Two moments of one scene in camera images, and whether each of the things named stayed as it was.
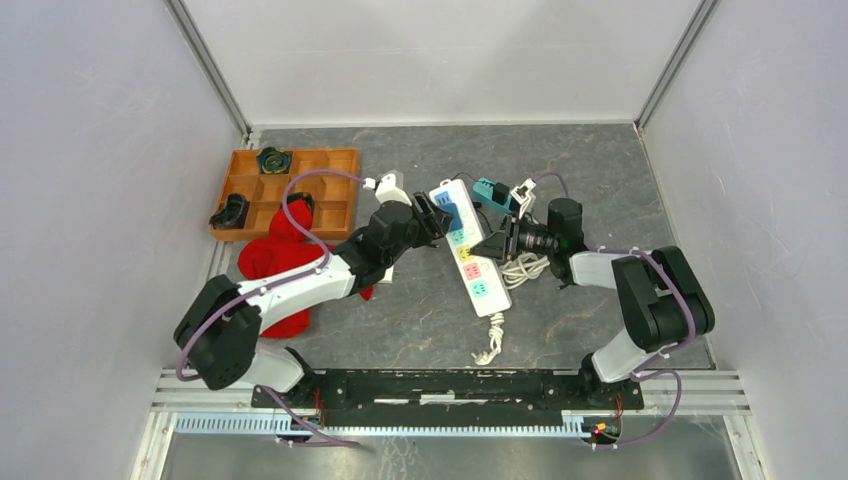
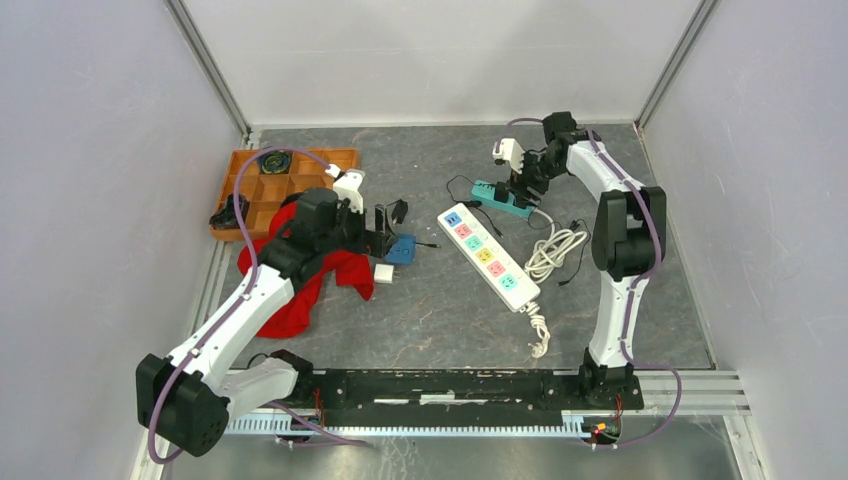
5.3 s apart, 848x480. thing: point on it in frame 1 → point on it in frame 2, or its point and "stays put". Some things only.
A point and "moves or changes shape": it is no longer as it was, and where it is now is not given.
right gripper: [493, 246] → [520, 188]
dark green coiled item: [273, 161] stays put
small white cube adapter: [388, 276] stays put
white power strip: [479, 270] moves or changes shape
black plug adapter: [500, 193] stays put
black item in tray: [234, 215] stays put
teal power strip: [484, 189] stays put
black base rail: [449, 399] stays put
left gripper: [438, 219] → [360, 221]
